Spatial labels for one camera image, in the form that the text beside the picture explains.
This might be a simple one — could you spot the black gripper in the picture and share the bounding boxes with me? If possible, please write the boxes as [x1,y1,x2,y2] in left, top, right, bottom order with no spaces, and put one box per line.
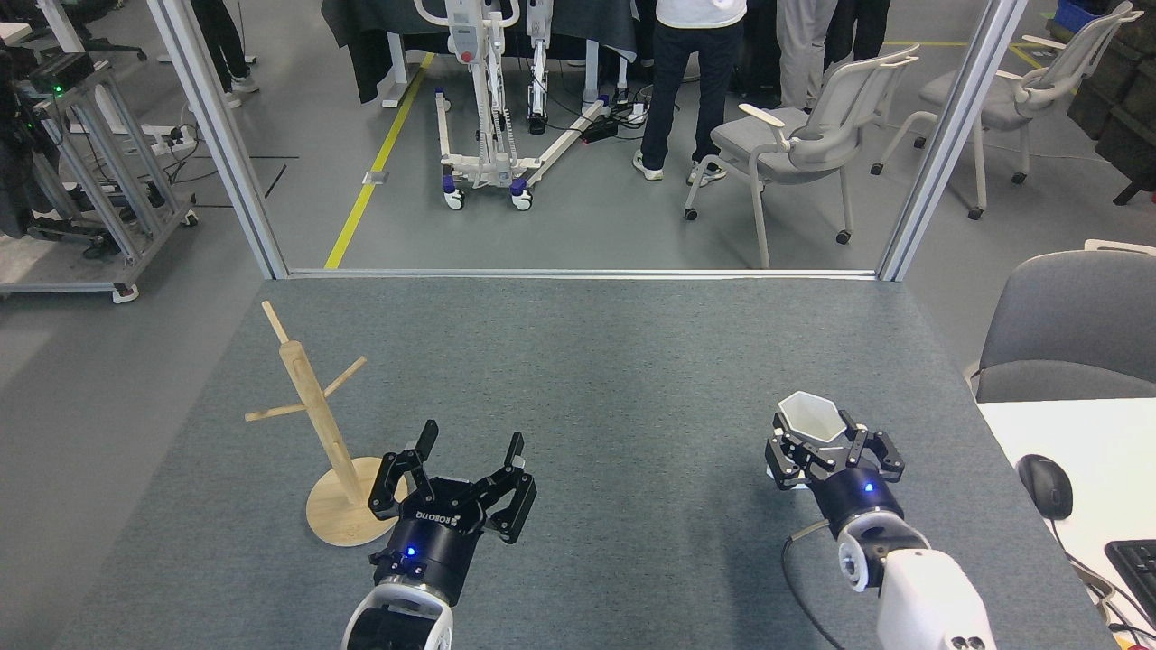
[368,420,537,608]
[765,412,906,541]

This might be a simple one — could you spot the white faceted cup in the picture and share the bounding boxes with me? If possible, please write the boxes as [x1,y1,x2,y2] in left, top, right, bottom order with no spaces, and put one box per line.
[774,391,846,491]

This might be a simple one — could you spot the wooden cup storage rack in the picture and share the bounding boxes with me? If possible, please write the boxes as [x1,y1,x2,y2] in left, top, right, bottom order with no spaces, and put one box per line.
[244,301,409,548]

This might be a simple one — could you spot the black computer mouse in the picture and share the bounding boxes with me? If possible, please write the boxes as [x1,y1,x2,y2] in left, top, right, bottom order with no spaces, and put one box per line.
[1017,454,1075,521]

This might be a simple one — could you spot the white desk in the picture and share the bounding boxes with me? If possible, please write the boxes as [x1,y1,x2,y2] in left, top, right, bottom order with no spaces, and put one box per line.
[977,397,1156,650]

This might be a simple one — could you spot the dark grey office chair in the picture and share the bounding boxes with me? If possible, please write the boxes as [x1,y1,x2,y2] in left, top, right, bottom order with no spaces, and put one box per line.
[965,239,1156,404]

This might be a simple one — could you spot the black keyboard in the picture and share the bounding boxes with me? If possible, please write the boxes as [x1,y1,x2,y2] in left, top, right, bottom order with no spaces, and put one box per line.
[1105,539,1156,628]

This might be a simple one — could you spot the person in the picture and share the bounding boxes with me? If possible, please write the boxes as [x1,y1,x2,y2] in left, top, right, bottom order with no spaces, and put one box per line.
[190,0,260,109]
[632,0,749,188]
[824,0,893,73]
[777,0,841,111]

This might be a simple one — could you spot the white stand on wheels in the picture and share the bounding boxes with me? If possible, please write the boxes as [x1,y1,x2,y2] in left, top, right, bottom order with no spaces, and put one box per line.
[414,0,615,213]

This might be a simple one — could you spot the dark stacked crates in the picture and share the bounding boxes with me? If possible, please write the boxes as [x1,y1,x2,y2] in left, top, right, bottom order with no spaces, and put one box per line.
[1067,9,1156,207]

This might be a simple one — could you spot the black cloth covered table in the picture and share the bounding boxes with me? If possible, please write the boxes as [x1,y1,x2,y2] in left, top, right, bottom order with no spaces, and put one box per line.
[321,0,638,105]

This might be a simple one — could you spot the blue bin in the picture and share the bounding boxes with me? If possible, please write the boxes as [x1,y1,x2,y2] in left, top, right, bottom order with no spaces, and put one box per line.
[1055,0,1116,33]

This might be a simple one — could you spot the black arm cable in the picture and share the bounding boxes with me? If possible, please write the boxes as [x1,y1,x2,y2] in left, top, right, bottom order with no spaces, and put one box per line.
[780,518,846,650]

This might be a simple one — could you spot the silver table edge rail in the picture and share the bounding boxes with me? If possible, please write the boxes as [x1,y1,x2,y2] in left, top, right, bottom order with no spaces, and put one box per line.
[287,267,881,281]

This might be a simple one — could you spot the grey chair with white frame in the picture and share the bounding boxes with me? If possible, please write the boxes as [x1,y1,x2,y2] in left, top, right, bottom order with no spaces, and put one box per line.
[870,2,1146,221]
[684,43,922,270]

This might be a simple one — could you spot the silver frame post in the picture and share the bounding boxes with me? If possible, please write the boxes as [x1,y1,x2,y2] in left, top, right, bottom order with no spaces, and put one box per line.
[144,0,290,281]
[876,0,1030,283]

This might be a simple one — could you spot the metal frame cart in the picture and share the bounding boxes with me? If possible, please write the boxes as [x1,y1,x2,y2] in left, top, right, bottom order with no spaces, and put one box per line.
[0,52,200,304]

